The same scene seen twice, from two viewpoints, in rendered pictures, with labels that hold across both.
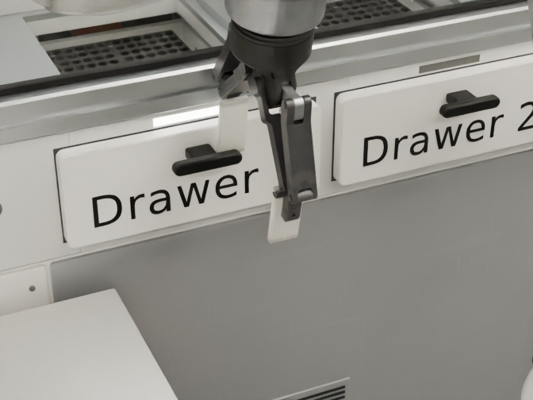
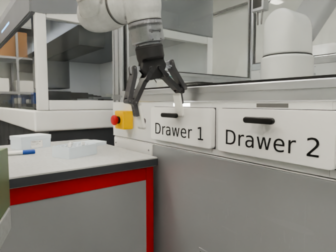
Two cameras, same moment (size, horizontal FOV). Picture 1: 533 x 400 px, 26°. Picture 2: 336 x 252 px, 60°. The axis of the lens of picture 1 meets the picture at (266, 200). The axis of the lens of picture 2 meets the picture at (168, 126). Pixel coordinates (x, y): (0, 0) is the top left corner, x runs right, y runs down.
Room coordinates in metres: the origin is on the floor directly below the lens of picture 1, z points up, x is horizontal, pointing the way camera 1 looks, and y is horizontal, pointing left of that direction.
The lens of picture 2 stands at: (0.83, -0.79, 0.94)
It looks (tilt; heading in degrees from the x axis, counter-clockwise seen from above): 5 degrees down; 77
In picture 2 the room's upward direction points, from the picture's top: straight up
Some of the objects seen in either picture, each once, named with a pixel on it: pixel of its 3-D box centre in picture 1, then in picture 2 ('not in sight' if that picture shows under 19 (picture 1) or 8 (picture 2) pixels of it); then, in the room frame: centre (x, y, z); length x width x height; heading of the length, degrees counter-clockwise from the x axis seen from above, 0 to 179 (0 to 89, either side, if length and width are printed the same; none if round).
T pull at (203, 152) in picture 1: (203, 157); (172, 115); (1.04, 0.07, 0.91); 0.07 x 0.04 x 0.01; 114
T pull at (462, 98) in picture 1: (464, 101); (261, 120); (1.17, -0.22, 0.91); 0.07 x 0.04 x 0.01; 114
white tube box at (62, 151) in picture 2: not in sight; (75, 150); (0.74, 0.26, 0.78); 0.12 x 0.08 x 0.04; 46
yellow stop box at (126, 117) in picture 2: not in sight; (123, 119); (0.91, 0.37, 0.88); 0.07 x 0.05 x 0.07; 114
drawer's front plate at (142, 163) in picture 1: (194, 172); (179, 125); (1.06, 0.08, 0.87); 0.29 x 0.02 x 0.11; 114
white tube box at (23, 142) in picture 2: not in sight; (30, 141); (0.55, 0.48, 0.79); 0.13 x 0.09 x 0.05; 42
